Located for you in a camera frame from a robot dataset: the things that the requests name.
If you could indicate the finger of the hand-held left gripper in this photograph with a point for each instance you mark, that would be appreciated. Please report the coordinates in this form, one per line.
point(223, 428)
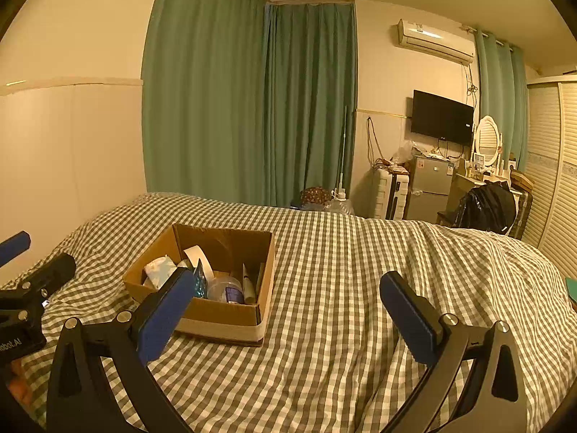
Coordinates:
point(16, 244)
point(49, 273)

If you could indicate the person's left hand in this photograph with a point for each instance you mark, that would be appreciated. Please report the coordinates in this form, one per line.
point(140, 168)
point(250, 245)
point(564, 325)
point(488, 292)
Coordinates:
point(19, 388)

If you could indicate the brown box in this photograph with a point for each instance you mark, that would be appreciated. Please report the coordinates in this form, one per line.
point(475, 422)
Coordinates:
point(522, 180)

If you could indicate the white tissue packet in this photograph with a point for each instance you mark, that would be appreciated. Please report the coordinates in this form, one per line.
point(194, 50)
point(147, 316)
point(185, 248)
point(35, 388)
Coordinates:
point(157, 270)

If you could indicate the black bag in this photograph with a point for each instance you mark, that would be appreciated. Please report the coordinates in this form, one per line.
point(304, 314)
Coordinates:
point(487, 207)

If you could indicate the black wall television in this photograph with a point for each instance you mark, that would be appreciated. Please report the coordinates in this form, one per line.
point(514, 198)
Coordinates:
point(441, 117)

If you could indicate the silver fridge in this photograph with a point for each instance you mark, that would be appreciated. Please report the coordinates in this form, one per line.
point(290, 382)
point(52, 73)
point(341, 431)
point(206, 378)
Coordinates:
point(428, 185)

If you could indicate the green medicine box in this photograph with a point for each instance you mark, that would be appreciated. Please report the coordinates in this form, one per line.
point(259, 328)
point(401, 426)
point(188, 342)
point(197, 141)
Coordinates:
point(199, 284)

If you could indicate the clear water bottle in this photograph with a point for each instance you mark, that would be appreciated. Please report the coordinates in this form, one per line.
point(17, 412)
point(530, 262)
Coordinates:
point(340, 205)

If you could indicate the white air conditioner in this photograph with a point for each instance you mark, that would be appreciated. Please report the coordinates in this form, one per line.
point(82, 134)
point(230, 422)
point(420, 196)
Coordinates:
point(435, 40)

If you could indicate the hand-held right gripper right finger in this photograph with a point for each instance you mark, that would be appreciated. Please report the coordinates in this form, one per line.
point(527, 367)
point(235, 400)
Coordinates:
point(408, 315)

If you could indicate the white oval mirror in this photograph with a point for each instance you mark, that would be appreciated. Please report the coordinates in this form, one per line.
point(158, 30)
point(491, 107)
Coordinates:
point(488, 137)

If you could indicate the cardboard box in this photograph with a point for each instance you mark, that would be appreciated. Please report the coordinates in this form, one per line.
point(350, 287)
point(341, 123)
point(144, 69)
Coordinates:
point(225, 320)

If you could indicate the white tube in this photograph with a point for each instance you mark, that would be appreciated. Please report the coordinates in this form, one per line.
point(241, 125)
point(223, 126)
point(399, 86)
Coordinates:
point(249, 286)

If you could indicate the cream louvered wardrobe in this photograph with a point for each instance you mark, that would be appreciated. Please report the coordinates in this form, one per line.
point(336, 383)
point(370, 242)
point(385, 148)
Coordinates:
point(552, 167)

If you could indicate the small photo frame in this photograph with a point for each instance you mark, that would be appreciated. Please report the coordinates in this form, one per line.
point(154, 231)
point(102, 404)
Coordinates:
point(478, 158)

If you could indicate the white tape roll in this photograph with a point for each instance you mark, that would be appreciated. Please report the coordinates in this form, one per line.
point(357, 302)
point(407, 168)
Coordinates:
point(198, 257)

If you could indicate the brown patterned bag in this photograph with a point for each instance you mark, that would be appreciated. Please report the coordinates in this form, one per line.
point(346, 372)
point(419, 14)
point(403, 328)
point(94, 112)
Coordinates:
point(315, 196)

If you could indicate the dark checkered suitcase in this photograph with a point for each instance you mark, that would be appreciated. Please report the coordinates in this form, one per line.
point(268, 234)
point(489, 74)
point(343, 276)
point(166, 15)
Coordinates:
point(524, 212)

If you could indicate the teal flat object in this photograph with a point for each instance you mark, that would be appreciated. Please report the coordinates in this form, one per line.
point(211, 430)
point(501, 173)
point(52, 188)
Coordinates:
point(571, 295)

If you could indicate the white suitcase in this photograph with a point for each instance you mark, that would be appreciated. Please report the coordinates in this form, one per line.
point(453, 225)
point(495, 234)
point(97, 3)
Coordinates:
point(387, 194)

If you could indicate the cream dressing table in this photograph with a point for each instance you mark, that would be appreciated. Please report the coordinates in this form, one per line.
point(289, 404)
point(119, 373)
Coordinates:
point(466, 180)

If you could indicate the clear plastic bag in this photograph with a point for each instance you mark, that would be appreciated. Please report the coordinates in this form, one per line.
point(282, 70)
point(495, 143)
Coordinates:
point(405, 153)

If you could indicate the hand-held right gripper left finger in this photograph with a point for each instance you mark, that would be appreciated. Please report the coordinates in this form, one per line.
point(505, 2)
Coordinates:
point(167, 315)

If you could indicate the white pole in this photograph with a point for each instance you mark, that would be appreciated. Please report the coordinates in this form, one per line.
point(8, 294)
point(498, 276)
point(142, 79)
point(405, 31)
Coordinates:
point(343, 153)

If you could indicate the green curtain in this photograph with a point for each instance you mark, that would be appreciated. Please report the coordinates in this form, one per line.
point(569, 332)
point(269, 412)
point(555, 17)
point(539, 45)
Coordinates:
point(203, 90)
point(502, 99)
point(311, 99)

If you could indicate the clear plastic container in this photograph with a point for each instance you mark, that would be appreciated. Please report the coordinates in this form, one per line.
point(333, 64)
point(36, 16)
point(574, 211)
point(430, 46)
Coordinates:
point(225, 286)

